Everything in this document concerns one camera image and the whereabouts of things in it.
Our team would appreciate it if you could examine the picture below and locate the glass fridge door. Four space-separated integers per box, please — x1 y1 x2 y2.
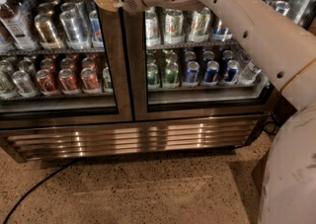
0 0 131 132
124 0 316 120

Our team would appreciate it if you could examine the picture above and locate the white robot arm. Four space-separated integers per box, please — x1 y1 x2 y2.
94 0 316 224

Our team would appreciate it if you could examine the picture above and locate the stainless steel beverage fridge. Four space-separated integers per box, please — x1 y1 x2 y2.
1 0 315 162

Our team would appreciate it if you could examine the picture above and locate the silver soda can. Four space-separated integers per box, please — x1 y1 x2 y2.
59 11 90 49

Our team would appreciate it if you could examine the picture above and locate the white green soda can left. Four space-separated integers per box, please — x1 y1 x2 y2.
145 12 161 47

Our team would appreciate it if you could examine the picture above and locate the white green soda can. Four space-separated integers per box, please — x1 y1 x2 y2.
189 7 211 42
165 10 185 44
145 12 161 47

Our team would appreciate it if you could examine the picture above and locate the white green soda can middle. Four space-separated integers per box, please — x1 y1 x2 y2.
165 10 185 44

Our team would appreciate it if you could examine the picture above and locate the copper soda can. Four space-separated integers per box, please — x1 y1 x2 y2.
35 14 64 49

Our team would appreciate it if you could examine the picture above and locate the white green soda can right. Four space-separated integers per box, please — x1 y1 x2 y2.
189 7 211 42

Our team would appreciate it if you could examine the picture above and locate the red soda can right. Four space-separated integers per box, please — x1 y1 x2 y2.
81 68 101 94

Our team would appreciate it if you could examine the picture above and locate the red soda can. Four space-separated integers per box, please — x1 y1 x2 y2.
58 68 80 95
36 69 59 96
81 68 101 94

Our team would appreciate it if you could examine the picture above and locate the brown tea bottle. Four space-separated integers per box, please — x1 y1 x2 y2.
0 0 38 51

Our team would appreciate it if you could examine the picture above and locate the red soda can middle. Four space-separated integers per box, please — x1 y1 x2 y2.
58 68 80 95

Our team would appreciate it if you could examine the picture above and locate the red soda can left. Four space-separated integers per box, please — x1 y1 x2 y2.
36 69 59 96

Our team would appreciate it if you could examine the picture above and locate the blue soda can left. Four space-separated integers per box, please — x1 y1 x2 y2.
183 61 199 87

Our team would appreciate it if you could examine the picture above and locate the blue soda can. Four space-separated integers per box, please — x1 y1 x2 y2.
183 61 199 87
202 60 219 86
222 60 240 84

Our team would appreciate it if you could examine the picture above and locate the blue soda can middle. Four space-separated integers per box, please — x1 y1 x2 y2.
202 60 219 86

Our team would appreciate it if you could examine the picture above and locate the blue soda can right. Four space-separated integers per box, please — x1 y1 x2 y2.
222 60 240 84

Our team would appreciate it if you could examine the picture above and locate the clear water bottle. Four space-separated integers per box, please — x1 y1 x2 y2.
238 61 261 85

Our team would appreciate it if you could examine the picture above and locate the brown cardboard box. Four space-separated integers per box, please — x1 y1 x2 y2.
252 154 268 193

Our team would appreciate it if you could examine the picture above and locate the black floor cable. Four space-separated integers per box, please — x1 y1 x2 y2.
2 158 80 224

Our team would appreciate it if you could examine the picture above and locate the black coiled power cable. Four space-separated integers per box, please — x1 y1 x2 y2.
262 112 280 137

